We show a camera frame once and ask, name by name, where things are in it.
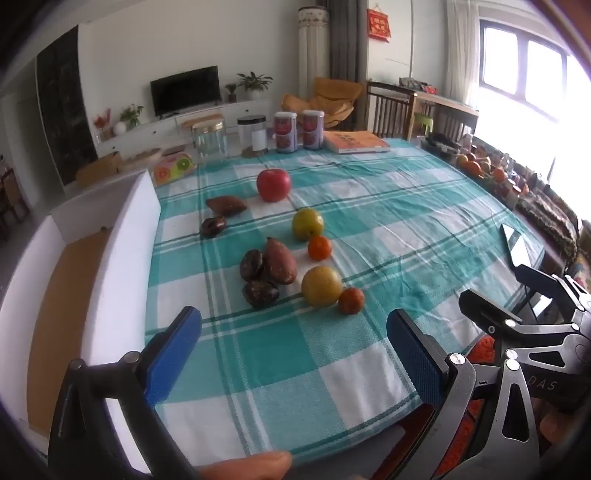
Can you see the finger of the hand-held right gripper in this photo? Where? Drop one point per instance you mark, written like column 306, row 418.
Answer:
column 545, row 281
column 485, row 309

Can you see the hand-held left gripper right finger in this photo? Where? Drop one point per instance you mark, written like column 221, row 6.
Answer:
column 413, row 355

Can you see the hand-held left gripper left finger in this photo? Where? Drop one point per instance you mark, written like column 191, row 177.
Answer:
column 173, row 355

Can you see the yellow round pear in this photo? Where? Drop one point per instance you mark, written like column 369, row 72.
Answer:
column 308, row 224
column 322, row 286

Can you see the person's right hand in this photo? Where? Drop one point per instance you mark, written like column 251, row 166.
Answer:
column 556, row 427

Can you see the person's left hand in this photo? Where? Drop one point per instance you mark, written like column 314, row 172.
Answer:
column 249, row 467

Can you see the orange patterned cloth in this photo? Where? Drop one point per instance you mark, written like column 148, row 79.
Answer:
column 480, row 348

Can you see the black phone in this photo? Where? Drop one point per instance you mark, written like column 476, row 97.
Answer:
column 515, row 247

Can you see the dark patterned cushion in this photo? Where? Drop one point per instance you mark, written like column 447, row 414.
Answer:
column 549, row 221

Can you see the small orange tangerine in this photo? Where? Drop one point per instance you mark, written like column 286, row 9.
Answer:
column 352, row 301
column 320, row 247

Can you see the teal checked tablecloth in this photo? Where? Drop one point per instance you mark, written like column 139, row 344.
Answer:
column 277, row 369

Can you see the dark brown passion fruit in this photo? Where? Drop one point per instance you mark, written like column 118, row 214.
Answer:
column 213, row 227
column 251, row 265
column 261, row 294

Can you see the white foam box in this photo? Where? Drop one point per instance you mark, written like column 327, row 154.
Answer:
column 124, row 258

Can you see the pile of oranges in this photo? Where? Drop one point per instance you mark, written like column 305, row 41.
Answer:
column 473, row 167

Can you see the large reddish sweet potato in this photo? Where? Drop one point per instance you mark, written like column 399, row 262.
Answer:
column 280, row 262

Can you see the small brown sweet potato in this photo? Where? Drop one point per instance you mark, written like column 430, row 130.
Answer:
column 225, row 206

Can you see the green plastic stool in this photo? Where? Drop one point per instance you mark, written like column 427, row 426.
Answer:
column 422, row 122

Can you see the red apple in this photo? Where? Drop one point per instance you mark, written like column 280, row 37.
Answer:
column 274, row 185

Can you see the wooden side table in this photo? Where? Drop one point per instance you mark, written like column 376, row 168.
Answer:
column 443, row 99

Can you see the orange book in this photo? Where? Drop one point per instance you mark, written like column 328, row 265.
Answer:
column 355, row 142

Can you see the glass jar with gold lid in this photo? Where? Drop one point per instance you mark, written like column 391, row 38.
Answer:
column 208, row 141

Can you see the window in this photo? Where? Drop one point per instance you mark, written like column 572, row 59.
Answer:
column 521, row 64

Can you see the dark wooden chair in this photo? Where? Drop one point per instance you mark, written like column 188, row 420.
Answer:
column 385, row 110

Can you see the white television cabinet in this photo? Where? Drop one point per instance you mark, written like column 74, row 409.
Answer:
column 152, row 131

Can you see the brown wooden chair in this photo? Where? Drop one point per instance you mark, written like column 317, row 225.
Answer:
column 11, row 196

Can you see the green plant in white vase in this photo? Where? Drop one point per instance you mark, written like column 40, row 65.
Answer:
column 130, row 114

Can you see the red flowers in vase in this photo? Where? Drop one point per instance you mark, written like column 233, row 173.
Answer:
column 102, row 121

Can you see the red printed tin can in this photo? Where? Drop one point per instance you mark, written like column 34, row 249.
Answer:
column 313, row 130
column 286, row 133

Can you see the white curtain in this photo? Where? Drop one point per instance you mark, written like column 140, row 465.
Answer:
column 461, row 46

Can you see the orange lounge chair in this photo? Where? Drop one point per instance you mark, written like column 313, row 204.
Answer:
column 332, row 94

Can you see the black television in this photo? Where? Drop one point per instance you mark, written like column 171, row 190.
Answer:
column 184, row 91

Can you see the small potted plant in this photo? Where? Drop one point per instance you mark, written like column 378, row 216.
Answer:
column 231, row 92

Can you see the large green potted plant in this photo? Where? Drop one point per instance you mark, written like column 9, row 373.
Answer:
column 253, row 83

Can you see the grey curtain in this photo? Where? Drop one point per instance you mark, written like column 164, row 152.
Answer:
column 346, row 41

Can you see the tall white air conditioner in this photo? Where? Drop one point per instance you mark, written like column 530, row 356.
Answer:
column 313, row 60

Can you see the red wall hanging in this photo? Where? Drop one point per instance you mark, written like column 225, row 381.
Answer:
column 379, row 24

